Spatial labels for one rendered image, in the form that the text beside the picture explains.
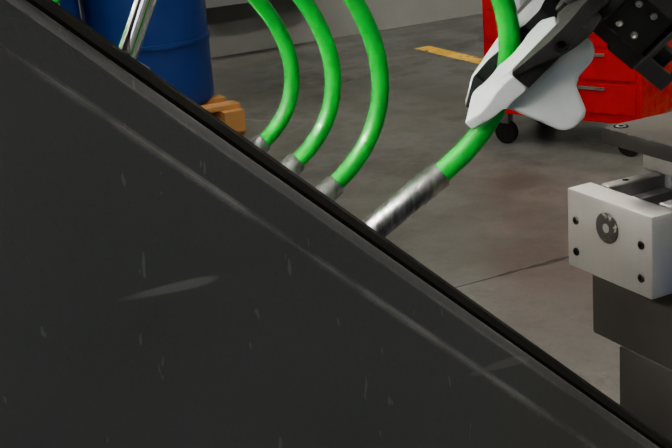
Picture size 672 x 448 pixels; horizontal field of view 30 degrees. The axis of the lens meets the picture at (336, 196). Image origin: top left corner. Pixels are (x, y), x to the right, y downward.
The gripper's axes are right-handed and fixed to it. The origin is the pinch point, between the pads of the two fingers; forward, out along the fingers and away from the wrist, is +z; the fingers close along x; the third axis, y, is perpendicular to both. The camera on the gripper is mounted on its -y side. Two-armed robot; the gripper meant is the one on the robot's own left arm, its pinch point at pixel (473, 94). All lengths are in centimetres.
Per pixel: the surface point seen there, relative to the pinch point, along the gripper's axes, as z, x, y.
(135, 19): -4.3, -29.3, -21.3
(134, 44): -3.6, -29.6, -20.8
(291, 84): 18.9, 26.7, -4.0
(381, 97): 9.6, 13.9, -0.6
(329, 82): 14.0, 20.5, -2.9
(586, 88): 104, 386, 159
